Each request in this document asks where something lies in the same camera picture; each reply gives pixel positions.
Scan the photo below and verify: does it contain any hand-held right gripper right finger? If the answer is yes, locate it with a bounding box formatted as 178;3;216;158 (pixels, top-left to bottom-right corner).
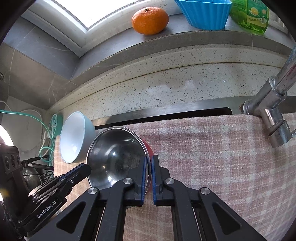
151;155;269;241

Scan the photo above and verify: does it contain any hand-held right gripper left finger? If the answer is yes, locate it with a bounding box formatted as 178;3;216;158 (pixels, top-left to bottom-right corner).
28;156;151;241

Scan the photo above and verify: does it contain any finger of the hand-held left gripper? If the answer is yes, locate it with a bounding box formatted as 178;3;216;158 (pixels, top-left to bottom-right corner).
29;163;92;204

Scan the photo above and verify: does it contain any light blue bowl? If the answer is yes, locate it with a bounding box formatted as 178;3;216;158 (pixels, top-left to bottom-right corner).
60;111;96;164

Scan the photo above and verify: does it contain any red steel bowl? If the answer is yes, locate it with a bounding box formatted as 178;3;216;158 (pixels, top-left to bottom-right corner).
86;126;154;193

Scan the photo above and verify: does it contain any pink plaid cloth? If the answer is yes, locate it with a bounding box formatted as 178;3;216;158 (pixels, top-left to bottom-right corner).
54;113;296;241

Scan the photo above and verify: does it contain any steel sink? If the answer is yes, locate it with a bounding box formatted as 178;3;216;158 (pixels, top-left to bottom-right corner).
91;97;245;130

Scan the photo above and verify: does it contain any chrome faucet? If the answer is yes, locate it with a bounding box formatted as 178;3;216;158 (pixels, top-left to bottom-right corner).
240;45;296;149

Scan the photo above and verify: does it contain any window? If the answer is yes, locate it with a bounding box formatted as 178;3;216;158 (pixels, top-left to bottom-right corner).
21;0;192;58

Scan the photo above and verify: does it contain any orange fruit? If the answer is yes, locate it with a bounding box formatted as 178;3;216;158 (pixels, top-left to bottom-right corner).
132;6;169;35

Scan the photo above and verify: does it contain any blue fluted cup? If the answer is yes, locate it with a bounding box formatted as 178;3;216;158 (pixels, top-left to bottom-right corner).
174;0;232;30

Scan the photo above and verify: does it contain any green dish soap bottle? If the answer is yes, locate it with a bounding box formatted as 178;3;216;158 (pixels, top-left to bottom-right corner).
229;0;270;35

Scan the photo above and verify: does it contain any green cable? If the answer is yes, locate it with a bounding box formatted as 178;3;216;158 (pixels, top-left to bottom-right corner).
0;109;56;167

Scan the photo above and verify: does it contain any white plug cable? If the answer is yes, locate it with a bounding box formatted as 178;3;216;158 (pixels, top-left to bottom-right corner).
0;100;52;149

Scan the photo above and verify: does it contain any round ring light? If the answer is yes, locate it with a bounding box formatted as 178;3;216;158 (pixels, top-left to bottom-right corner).
0;124;13;151

